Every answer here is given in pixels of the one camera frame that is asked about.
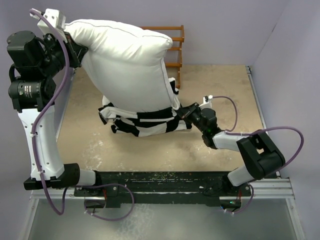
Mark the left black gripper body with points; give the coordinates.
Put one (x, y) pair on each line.
(72, 61)

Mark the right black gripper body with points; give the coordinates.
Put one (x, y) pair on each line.
(193, 115)

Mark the white pillow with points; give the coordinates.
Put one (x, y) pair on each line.
(126, 63)

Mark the black white checkered pillowcase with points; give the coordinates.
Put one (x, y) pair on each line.
(141, 124)

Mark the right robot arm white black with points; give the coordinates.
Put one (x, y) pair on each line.
(260, 155)

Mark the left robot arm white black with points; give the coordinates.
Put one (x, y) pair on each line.
(32, 90)

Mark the wooden shelf rack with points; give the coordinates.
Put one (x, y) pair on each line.
(176, 48)

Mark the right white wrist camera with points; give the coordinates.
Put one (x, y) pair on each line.
(207, 100)

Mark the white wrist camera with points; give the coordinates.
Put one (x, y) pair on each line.
(207, 100)
(54, 17)

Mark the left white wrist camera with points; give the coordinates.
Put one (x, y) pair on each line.
(54, 17)

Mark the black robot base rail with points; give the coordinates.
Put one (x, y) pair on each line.
(209, 188)

